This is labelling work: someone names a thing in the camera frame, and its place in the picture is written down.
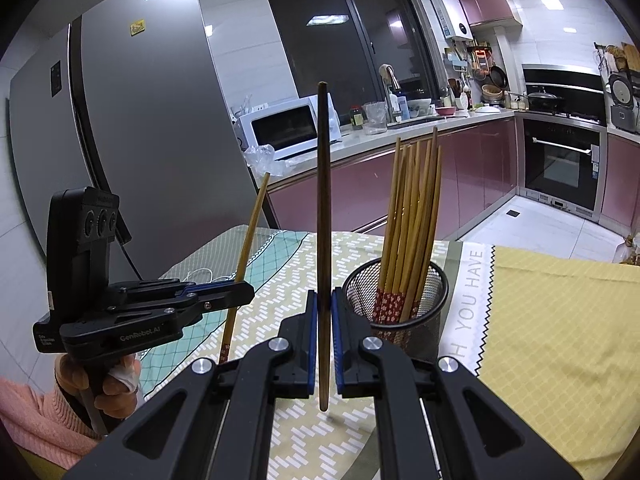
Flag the white microwave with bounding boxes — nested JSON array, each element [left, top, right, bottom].
[[235, 95, 343, 161]]

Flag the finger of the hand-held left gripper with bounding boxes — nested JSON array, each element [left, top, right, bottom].
[[117, 282, 256, 327], [107, 279, 237, 298]]

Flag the built-in black oven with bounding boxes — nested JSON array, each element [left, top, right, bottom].
[[520, 62, 608, 223]]

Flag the clear plastic bag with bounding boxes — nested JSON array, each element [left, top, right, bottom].
[[242, 144, 288, 176]]

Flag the dark kitchen window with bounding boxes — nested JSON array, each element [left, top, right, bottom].
[[260, 0, 433, 111]]

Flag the metal kitchen faucet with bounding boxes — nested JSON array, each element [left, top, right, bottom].
[[378, 64, 401, 121]]

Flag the black mesh holder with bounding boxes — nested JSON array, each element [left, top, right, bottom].
[[342, 258, 449, 363]]

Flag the pink kitchen counter cabinets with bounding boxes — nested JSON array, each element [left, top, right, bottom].
[[265, 115, 521, 241]]

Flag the dark wooden chopstick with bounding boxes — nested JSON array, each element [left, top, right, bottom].
[[316, 81, 333, 412]]

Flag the black wok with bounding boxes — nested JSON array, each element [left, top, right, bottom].
[[525, 89, 563, 111]]

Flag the rice cooker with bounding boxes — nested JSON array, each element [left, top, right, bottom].
[[606, 71, 640, 133]]

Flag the clear plastic container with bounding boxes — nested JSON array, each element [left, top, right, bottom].
[[362, 101, 390, 135]]

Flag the light wooden chopstick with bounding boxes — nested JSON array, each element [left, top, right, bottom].
[[218, 172, 272, 366]]

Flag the white earphones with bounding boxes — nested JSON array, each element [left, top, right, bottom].
[[180, 267, 236, 283]]

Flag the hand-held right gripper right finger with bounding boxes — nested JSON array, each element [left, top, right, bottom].
[[330, 286, 583, 480]]

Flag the person's left hand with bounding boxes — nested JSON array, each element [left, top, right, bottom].
[[55, 352, 142, 422]]

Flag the patterned tablecloth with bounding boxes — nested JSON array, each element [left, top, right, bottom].
[[135, 225, 640, 480]]

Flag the white water heater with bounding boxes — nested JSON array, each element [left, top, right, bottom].
[[429, 0, 473, 41]]

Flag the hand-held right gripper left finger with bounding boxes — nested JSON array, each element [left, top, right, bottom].
[[65, 290, 321, 480]]

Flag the grey refrigerator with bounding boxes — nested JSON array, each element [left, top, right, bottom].
[[7, 0, 271, 261]]

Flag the bundle of wooden chopsticks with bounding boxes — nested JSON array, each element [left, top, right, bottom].
[[372, 126, 445, 325]]

